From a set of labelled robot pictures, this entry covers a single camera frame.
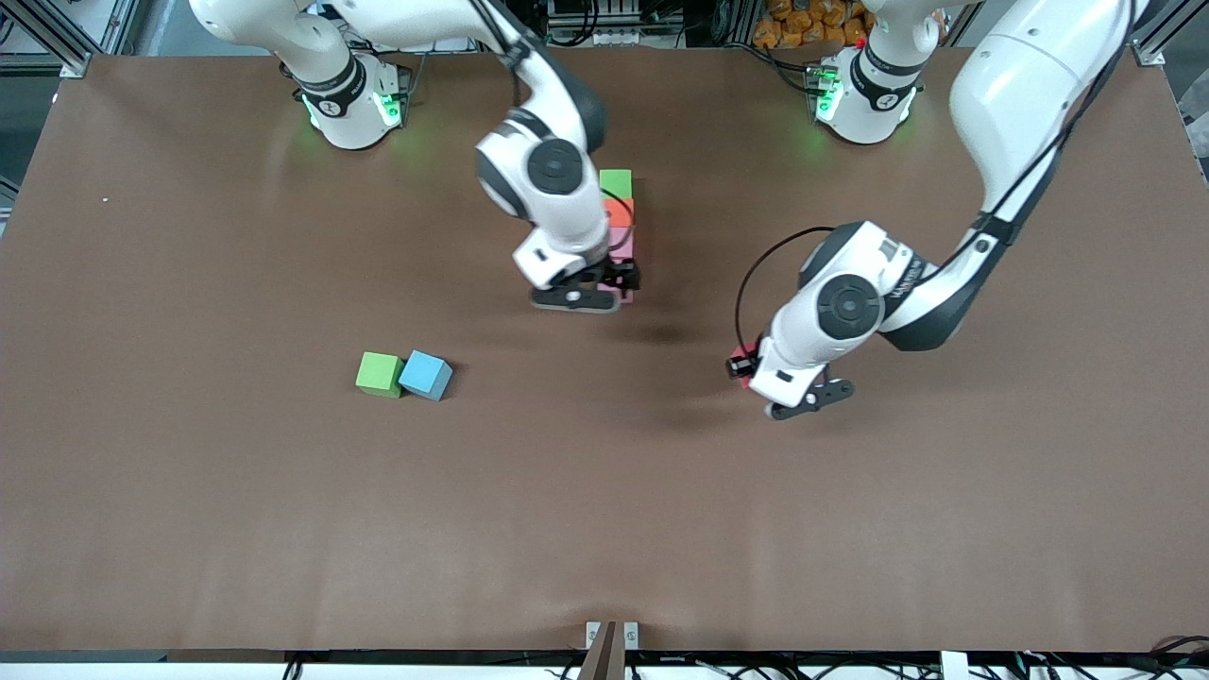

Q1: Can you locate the brown wedge post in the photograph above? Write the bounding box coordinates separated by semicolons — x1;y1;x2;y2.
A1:
576;620;620;680

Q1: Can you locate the black cable bundle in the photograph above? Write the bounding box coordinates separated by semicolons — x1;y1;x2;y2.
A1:
1015;635;1209;680

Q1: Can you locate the bag of orange items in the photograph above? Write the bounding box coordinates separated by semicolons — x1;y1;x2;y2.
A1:
753;0;875;50

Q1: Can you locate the blue foam cube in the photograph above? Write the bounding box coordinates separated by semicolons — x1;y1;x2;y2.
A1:
398;350;454;402

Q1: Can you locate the aluminium frame strut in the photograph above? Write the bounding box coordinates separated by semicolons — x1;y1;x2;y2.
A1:
1133;0;1209;67
0;0;143;78

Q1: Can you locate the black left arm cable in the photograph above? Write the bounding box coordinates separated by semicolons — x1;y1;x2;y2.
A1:
734;0;1139;352

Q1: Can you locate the small metal bracket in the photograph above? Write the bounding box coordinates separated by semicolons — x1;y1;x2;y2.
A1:
586;620;640;653

